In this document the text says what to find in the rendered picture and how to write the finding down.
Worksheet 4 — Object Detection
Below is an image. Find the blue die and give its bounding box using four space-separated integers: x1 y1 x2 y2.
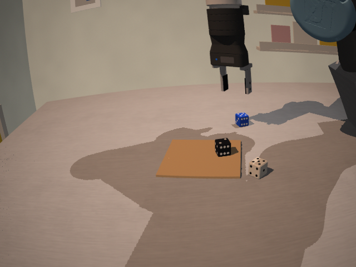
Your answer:
235 112 249 127

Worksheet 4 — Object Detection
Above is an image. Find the white die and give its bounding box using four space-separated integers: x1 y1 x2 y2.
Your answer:
248 157 268 179

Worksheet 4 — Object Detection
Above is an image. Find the orange flat mat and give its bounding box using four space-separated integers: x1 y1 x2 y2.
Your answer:
156 140 241 179

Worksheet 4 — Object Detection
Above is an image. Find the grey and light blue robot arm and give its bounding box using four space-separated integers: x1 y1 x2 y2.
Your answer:
290 0 356 72

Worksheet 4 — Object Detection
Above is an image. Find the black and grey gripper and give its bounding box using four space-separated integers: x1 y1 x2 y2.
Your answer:
206 0 253 94

